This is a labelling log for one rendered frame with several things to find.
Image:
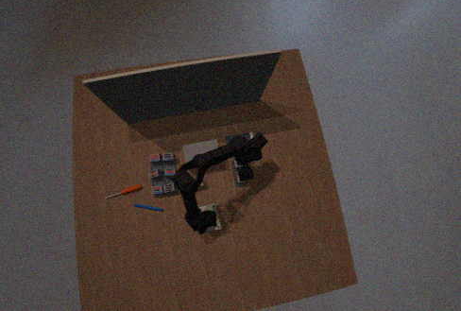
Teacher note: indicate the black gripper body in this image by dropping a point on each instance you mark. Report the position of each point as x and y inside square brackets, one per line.
[246, 173]

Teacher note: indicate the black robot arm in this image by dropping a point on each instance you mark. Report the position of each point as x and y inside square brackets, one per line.
[239, 147]

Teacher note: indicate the orange-handled screwdriver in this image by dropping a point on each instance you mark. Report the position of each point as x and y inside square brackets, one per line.
[130, 189]

